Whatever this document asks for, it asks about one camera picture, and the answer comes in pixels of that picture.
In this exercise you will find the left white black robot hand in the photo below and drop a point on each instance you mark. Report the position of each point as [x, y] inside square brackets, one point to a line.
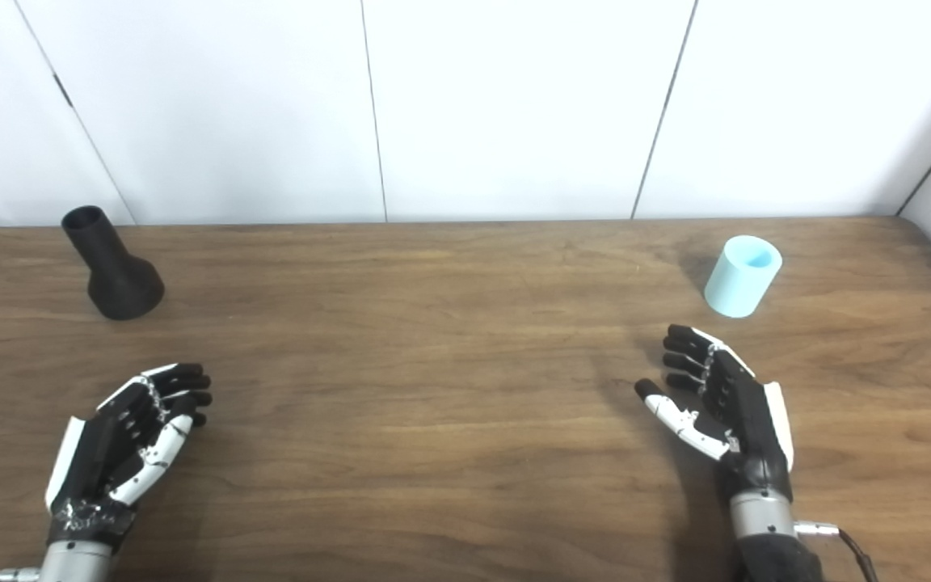
[102, 453]

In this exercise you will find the black funnel-shaped nozzle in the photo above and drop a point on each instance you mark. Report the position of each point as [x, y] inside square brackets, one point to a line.
[118, 283]

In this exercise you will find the black wall panel hinge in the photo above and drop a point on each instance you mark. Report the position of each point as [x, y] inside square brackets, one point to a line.
[62, 90]

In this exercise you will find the light blue cylinder cup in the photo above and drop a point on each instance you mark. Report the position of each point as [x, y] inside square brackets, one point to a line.
[740, 283]

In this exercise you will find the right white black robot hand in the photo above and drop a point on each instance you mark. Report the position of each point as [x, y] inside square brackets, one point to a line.
[744, 412]

